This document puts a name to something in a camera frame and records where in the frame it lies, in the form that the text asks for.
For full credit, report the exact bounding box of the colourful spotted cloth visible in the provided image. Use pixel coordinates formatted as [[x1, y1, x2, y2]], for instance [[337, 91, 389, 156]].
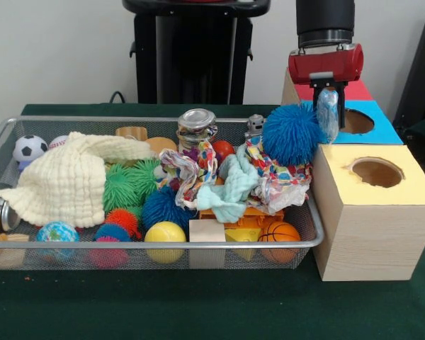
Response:
[[245, 136, 313, 214]]

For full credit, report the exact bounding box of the black and white soccer ball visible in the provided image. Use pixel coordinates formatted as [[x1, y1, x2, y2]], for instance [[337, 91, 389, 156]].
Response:
[[13, 134, 49, 163]]

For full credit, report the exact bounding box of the shallow clear mesh bin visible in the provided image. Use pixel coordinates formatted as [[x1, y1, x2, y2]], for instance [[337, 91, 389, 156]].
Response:
[[0, 115, 326, 272]]

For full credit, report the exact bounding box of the light teal cloth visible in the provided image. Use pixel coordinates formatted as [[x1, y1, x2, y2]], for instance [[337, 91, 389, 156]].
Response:
[[197, 154, 260, 224]]

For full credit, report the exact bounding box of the yellow ball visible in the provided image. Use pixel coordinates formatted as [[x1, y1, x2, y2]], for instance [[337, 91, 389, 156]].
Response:
[[144, 221, 188, 264]]

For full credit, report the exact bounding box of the blue spiky ball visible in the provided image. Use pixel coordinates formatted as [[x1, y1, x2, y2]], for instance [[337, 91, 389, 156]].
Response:
[[261, 103, 324, 167], [141, 186, 199, 231]]

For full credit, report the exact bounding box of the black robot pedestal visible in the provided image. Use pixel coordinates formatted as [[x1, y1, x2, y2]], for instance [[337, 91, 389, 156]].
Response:
[[122, 0, 272, 106]]

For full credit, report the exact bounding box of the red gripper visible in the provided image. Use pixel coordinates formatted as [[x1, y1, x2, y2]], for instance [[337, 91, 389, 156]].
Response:
[[288, 42, 365, 129]]

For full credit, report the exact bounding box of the clear plastic bottle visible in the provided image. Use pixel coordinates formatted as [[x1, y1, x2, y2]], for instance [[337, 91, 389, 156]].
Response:
[[315, 88, 340, 145]]

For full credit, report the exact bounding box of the black cable loop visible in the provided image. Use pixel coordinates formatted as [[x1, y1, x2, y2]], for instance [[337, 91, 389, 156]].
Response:
[[108, 90, 128, 105]]

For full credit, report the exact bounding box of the cream knitted cloth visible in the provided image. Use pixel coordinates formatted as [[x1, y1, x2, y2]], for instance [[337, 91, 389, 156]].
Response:
[[0, 131, 157, 229]]

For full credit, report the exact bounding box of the globe print ball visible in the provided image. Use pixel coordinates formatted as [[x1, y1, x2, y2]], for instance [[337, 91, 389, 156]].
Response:
[[35, 221, 81, 262]]

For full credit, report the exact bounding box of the black stand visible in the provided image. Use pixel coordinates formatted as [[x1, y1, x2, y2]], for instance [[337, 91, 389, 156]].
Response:
[[392, 6, 425, 130]]

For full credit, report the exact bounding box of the wooden box with three holes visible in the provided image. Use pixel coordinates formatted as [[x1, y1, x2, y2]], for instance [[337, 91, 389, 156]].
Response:
[[278, 65, 425, 283]]

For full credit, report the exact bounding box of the crushed silver metal can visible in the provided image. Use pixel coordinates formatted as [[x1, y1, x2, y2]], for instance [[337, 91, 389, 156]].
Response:
[[176, 108, 219, 149]]

